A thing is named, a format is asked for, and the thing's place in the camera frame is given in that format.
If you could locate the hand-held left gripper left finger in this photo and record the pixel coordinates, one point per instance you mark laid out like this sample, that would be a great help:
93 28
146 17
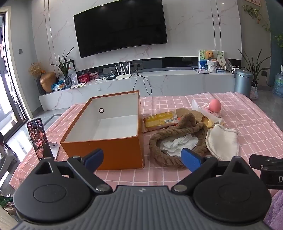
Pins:
94 158

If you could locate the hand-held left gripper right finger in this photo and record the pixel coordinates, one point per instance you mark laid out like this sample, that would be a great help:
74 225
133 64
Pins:
191 160

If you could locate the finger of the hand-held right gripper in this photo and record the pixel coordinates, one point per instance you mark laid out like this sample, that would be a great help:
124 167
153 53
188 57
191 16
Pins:
256 160

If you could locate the orange cardboard box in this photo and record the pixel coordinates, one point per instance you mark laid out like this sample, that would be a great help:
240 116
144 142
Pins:
115 152

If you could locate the white tissue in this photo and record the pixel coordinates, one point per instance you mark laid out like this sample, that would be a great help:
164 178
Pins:
176 142

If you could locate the cream fabric pouch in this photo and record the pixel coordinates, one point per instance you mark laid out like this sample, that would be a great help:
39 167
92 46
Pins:
221 141

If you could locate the yellow cloth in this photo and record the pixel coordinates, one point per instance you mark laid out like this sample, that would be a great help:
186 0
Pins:
206 122

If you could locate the brown bear-shaped sponge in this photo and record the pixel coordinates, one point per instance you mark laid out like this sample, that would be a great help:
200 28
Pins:
181 111

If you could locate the pink white crochet toy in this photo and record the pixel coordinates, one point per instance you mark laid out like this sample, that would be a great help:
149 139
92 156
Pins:
212 114

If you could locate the yellow snack packet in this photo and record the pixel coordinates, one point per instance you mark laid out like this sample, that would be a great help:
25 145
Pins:
159 120

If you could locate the pink egg-shaped sponge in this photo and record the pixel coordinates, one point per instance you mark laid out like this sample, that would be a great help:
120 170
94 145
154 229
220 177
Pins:
215 105

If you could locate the purple rug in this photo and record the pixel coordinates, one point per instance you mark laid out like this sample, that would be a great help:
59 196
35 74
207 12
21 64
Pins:
275 212

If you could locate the pink checked tablecloth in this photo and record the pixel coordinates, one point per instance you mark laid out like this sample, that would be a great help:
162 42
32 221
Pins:
243 123

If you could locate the white phone stand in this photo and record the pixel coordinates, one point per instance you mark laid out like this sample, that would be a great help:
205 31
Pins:
55 150

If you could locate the smartphone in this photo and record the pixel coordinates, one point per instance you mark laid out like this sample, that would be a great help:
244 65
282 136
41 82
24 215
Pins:
38 137

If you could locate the small woven basket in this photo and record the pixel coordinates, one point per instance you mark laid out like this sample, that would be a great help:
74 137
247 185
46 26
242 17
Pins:
253 91

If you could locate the paper booklet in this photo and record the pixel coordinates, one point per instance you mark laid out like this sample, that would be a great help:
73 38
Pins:
77 85

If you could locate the blue water bottle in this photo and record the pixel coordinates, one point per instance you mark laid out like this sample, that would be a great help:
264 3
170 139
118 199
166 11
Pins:
278 84

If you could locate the grey trash bin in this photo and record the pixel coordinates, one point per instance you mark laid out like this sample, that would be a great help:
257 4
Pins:
242 81

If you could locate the marble television cabinet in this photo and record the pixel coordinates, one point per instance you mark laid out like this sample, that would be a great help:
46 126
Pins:
176 81

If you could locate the red box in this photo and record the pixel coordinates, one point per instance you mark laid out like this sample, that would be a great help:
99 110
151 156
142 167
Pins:
84 78

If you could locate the blue snack bags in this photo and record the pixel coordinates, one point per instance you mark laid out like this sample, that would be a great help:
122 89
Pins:
58 85

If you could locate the pink box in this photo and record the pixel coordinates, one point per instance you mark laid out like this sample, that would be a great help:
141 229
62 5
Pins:
93 76

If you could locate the black set-top device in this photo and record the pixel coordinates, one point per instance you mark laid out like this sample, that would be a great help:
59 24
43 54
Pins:
112 77

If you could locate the clear plastic jug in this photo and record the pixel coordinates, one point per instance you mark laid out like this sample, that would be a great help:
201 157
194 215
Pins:
72 75

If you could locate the white router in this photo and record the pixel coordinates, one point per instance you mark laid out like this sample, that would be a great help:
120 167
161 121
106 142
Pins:
123 76

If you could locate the golden acorn-shaped vase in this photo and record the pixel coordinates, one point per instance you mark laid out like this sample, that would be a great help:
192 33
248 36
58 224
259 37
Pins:
47 81

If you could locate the grey laptop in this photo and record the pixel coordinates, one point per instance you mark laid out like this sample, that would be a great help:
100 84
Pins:
201 70

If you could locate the potted long-leaf plant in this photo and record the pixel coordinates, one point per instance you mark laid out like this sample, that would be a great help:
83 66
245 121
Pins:
255 66

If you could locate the white knitted pot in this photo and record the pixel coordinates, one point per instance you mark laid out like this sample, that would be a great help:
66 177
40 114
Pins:
212 66

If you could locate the green plant in glass vase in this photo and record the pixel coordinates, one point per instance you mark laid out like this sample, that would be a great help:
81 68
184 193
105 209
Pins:
64 64

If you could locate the decorative plate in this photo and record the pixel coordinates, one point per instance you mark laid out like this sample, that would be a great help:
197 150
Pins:
228 64

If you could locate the round paper fan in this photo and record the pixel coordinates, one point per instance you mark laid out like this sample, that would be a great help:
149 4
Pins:
221 60

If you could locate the dried flowers in dark vase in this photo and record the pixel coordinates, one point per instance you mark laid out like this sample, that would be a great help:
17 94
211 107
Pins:
36 69

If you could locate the brown teddy bear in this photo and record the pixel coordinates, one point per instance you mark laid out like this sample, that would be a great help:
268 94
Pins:
208 54

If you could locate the glass sliding door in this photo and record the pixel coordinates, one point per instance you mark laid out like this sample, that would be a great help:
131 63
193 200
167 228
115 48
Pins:
8 77

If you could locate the black curved television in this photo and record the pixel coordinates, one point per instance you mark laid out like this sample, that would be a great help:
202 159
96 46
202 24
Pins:
119 26

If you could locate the hanging vine plant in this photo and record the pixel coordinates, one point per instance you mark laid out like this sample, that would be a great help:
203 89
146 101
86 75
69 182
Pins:
254 11

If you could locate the framed wall picture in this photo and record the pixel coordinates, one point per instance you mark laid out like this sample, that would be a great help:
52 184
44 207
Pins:
253 2

